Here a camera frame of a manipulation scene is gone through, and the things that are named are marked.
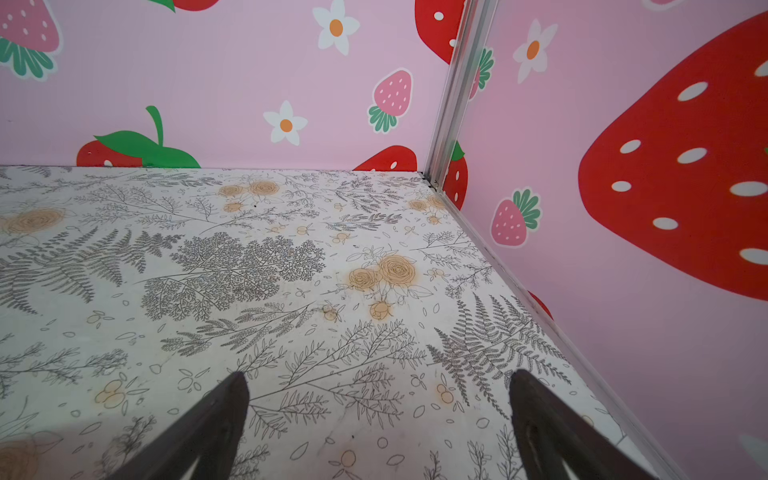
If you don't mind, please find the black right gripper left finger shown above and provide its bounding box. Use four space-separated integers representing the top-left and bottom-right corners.
110 371 250 480

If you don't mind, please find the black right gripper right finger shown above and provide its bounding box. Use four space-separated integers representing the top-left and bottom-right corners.
509 370 654 480

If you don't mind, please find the aluminium corner post right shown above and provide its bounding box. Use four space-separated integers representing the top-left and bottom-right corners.
424 0 499 192

